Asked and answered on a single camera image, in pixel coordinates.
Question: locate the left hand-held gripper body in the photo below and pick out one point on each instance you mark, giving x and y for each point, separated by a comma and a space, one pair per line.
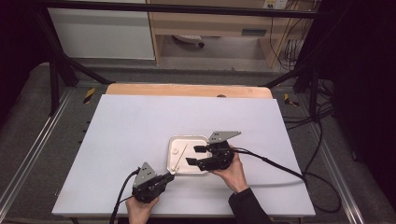
146, 189

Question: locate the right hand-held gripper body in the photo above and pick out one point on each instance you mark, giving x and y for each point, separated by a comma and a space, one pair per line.
219, 161

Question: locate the thin wooden skewer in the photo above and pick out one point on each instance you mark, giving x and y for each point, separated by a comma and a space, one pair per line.
182, 154

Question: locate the square white tray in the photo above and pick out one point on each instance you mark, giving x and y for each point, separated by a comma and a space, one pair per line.
183, 141

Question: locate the person's right hand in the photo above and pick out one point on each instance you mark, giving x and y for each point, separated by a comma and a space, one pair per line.
236, 177

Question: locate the person's left hand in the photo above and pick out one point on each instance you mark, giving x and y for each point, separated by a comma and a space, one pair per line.
140, 213

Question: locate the light wooden table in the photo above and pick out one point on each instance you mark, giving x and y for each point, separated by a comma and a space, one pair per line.
186, 90

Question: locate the yellow black tape strip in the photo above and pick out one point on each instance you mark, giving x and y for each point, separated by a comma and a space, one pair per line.
290, 100

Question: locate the office chair base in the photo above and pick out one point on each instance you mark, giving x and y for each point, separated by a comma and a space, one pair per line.
188, 39

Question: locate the black metal stand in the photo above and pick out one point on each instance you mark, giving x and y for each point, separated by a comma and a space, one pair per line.
313, 93
54, 84

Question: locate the light wooden desk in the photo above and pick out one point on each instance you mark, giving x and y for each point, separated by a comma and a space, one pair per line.
211, 23

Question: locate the white cabinet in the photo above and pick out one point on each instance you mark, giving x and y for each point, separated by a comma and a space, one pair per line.
99, 34

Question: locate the white power strip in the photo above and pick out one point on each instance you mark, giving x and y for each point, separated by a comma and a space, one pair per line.
275, 3

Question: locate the aluminium floor rail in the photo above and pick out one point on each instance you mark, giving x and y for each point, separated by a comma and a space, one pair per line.
339, 174
34, 146

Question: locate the black horizontal frame bar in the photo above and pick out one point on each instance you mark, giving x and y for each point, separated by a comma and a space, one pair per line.
186, 8

